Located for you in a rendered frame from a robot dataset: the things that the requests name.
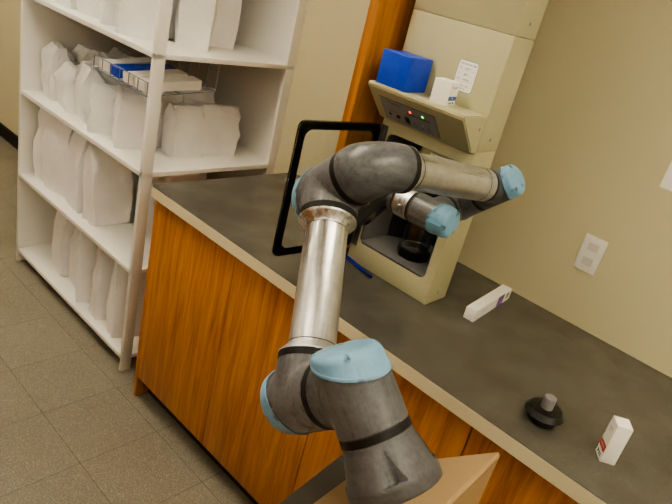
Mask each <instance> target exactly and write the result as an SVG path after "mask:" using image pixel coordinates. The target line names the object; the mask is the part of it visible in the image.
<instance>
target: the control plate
mask: <svg viewBox="0 0 672 504"><path fill-rule="evenodd" d="M379 96H380V95H379ZM380 99H381V102H382V105H383V107H384V110H385V113H386V116H387V117H388V118H391V119H393V120H396V121H398V122H400V123H403V124H405V125H408V126H410V127H412V128H415V129H417V130H420V131H422V132H425V133H427V134H429V135H432V136H434V137H437V138H439V139H440V135H439V131H438V128H437V124H436V120H435V117H434V116H431V115H429V114H426V113H424V112H421V111H419V110H416V109H413V108H411V107H408V106H406V105H403V104H401V103H398V102H396V101H393V100H391V99H388V98H386V97H383V96H380ZM408 111H411V113H412V114H410V113H409V112H408ZM389 112H391V113H392V115H391V114H389ZM396 115H399V116H400V117H401V118H400V119H398V118H397V117H396ZM404 116H405V117H407V118H409V120H410V123H411V124H409V123H406V120H405V117H404ZM421 116H423V117H424V119H422V118H421ZM414 122H416V123H417V124H415V125H414ZM421 125H423V126H424V127H422V128H421ZM428 128H430V129H431V130H428Z"/></svg>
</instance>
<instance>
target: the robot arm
mask: <svg viewBox="0 0 672 504"><path fill-rule="evenodd" d="M524 190H525V181H524V177H523V175H522V173H521V171H520V170H519V169H518V168H517V167H516V166H514V165H511V164H509V165H506V166H504V167H500V168H499V169H497V170H493V169H488V168H483V167H479V166H475V165H470V164H466V163H461V162H457V161H453V160H448V159H444V158H439V157H435V156H430V155H426V154H422V153H419V151H418V150H417V149H416V148H415V147H413V146H410V145H406V144H401V143H396V142H386V141H366V142H358V143H354V144H351V145H348V146H346V147H344V148H342V149H341V150H339V151H338V152H337V153H335V154H334V155H332V156H330V157H329V158H327V159H326V160H324V161H323V162H321V163H320V164H318V165H316V166H314V167H312V168H310V169H308V170H307V171H306V172H305V173H304V174H303V175H302V176H301V177H300V178H299V179H298V180H297V181H296V183H295V184H294V187H293V190H292V206H293V208H295V209H296V212H295V214H296V215H297V217H298V218H299V219H298V220H299V223H300V225H301V226H302V227H303V228H304V229H305V230H304V237H303V244H302V251H301V258H300V265H299V272H298V279H297V286H296V293H295V300H294V307H293V314H292V320H291V327H290V334H289V341H288V343H287V344H285V345H284V346H283V347H281V348H280V349H279V351H278V357H277V364H276V370H274V371H272V372H271V373H270V374H269V375H268V376H267V377H266V378H265V380H264V381H263V383H262V386H261V390H260V403H261V408H262V411H263V413H264V415H265V416H266V418H267V419H268V421H269V423H270V424H271V425H272V426H273V427H274V428H275V429H277V430H278V431H280V432H283V433H285V434H297V435H307V434H310V433H314V432H321V431H328V430H335V433H336V435H337V438H338V441H339V443H340V446H341V449H342V452H343V456H344V467H345V477H346V487H345V493H346V496H347V499H348V502H349V504H402V503H405V502H407V501H409V500H411V499H414V498H416V497H417V496H419V495H421V494H423V493H424V492H426V491H427V490H429V489H430V488H432V487H433V486H434V485H435V484H436V483H437V482H438V481H439V480H440V479H441V477H442V474H443V471H442V469H441V466H440V463H439V461H438V458H437V457H436V455H435V454H434V453H432V452H430V450H429V448H428V447H427V445H426V444H425V442H424V441H423V439H422V438H421V436H420V435H419V434H418V432H417V431H416V430H415V428H414V426H413V424H412V421H411V419H410V416H409V413H408V411H407V408H406V405H405V403H404V400H403V397H402V395H401V392H400V389H399V387H398V384H397V381H396V379H395V376H394V373H393V371H392V368H391V367H392V364H391V361H390V359H389V358H388V357H387V355H386V353H385V351H384V348H383V346H382V345H381V343H380V342H378V341H377V340H374V339H369V338H365V339H356V340H351V341H347V342H344V343H339V344H336V343H337V333H338V324H339V314H340V305H341V295H342V286H343V276H344V267H345V257H346V248H347V238H348V234H350V233H352V232H353V231H354V230H355V229H356V226H362V225H368V224H370V223H371V222H372V221H373V220H374V219H375V218H376V217H377V216H379V215H380V214H381V213H382V212H383V211H384V210H385V209H386V208H387V209H388V210H389V211H391V212H393V213H394V214H395V215H397V216H399V217H401V218H403V219H405V220H407V221H409V222H411V223H413V224H415V225H417V226H419V227H421V228H423V229H425V230H426V231H428V232H429V233H431V234H433V235H437V236H439V237H441V238H447V237H449V236H451V234H452V233H453V232H454V231H455V230H456V228H457V227H458V224H459V221H462V220H466V219H468V218H470V217H471V216H473V215H476V214H478V213H480V212H483V211H485V210H487V209H490V208H492V207H494V206H497V205H499V204H502V203H504V202H506V201H509V200H512V199H513V198H515V197H517V196H519V195H521V194H522V193H523V192H524ZM422 192H425V193H431V194H437V195H440V196H437V197H435V198H433V197H431V196H428V195H426V194H424V193H422ZM371 201H372V202H371ZM369 202H371V203H370V204H369V205H368V206H367V207H365V208H364V209H363V210H362V211H361V212H360V213H359V214H358V210H359V208H360V207H362V206H364V205H366V204H367V203H369Z"/></svg>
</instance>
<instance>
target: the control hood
mask: <svg viewBox="0 0 672 504"><path fill-rule="evenodd" d="M368 84H369V87H370V90H371V92H372V95H373V98H374V101H375V103H376V106H377V109H378V111H379V114H380V115H381V116H382V117H385V118H387V119H389V120H392V121H394V122H397V123H399V124H401V125H404V126H406V127H409V128H411V129H413V130H416V131H418V132H421V133H423V134H425V135H428V136H430V137H433V138H435V139H437V140H440V141H442V142H445V143H447V144H449V145H452V146H454V147H457V148H459V149H461V150H464V151H466V152H468V153H474V152H476V150H477V147H478V144H479V141H480V138H481V135H482V132H483V129H484V126H485V123H486V120H487V116H485V115H482V114H480V113H477V112H474V111H472V110H469V109H466V108H464V107H461V106H458V105H455V104H454V106H444V105H441V104H438V103H435V102H432V101H429V99H430V95H428V94H426V93H414V92H402V91H399V90H397V89H394V88H391V87H389V86H386V85H384V84H381V83H378V82H376V80H370V81H369V82H368ZM379 95H380V96H383V97H386V98H388V99H391V100H393V101H396V102H398V103H401V104H403V105H406V106H408V107H411V108H413V109H416V110H419V111H421V112H424V113H426V114H429V115H431V116H434V117H435V120H436V124H437V128H438V131H439V135H440V139H439V138H437V137H434V136H432V135H429V134H427V133H425V132H422V131H420V130H417V129H415V128H412V127H410V126H408V125H405V124H403V123H400V122H398V121H396V120H393V119H391V118H388V117H387V116H386V113H385V110H384V107H383V105H382V102H381V99H380V96H379Z"/></svg>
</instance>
